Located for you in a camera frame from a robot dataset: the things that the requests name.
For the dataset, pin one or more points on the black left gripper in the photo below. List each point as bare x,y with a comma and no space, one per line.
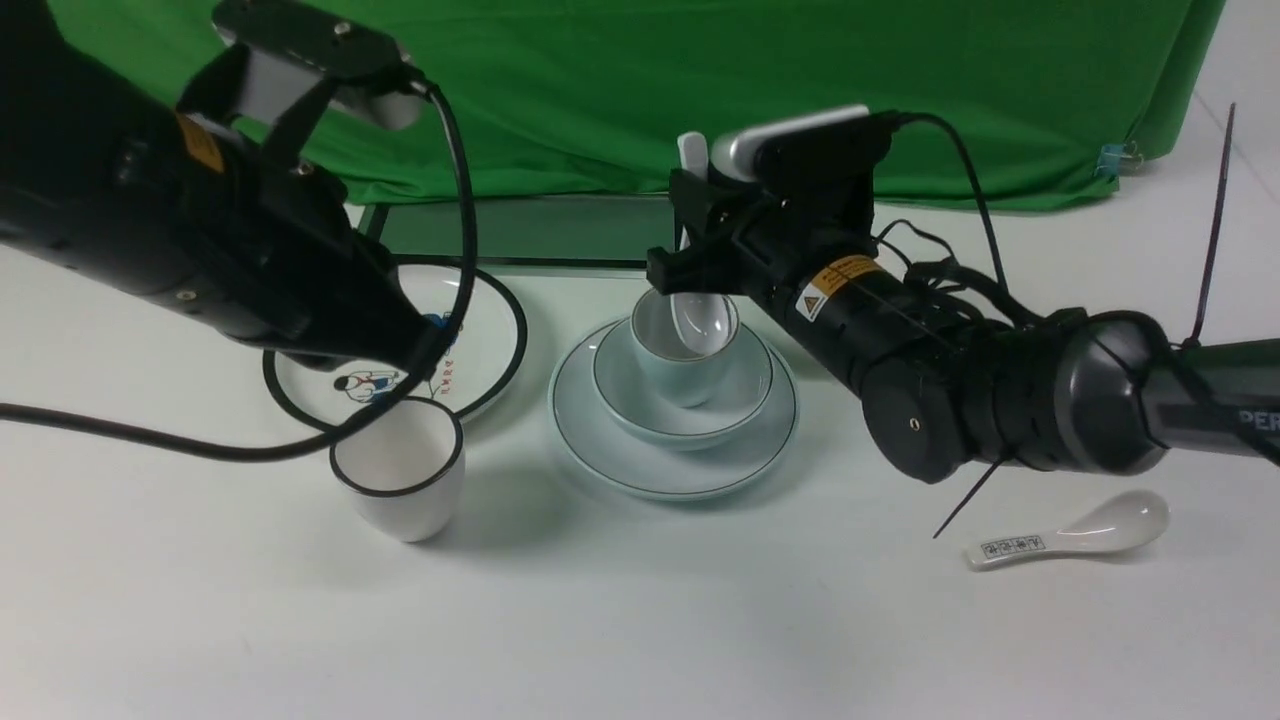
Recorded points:
210,229

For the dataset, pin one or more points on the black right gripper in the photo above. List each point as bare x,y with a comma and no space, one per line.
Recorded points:
809,261

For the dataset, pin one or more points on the plain white ceramic spoon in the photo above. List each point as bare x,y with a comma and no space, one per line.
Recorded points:
702,321

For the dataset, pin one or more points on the pale blue bowl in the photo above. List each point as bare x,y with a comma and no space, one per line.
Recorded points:
632,403

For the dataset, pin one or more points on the pale blue cup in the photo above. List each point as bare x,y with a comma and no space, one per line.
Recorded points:
683,378

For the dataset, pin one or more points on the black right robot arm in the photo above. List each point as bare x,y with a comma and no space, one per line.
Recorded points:
1072,391

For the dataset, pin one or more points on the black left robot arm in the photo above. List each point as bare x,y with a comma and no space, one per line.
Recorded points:
62,114

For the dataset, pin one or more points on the green backdrop cloth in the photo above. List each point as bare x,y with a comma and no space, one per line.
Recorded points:
588,96

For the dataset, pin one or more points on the pale blue plate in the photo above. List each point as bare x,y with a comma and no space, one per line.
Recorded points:
598,447

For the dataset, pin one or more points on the white illustrated black-rimmed plate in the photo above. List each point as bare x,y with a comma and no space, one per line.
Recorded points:
474,372

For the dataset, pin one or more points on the white black-rimmed bicycle cup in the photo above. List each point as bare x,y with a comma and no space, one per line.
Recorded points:
406,471

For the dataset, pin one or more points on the blue binder clip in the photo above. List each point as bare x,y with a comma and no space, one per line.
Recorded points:
1118,160

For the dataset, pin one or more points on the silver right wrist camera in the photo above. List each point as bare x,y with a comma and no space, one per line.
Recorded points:
814,150

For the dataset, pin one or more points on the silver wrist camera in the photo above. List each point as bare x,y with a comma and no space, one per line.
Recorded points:
814,150
286,62

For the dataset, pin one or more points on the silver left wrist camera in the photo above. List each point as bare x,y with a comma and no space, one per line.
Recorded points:
286,62

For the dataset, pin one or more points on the black cable tie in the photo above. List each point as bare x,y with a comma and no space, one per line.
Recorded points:
1212,230

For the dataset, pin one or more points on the white printed-handle spoon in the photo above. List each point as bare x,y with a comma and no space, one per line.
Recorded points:
1121,524

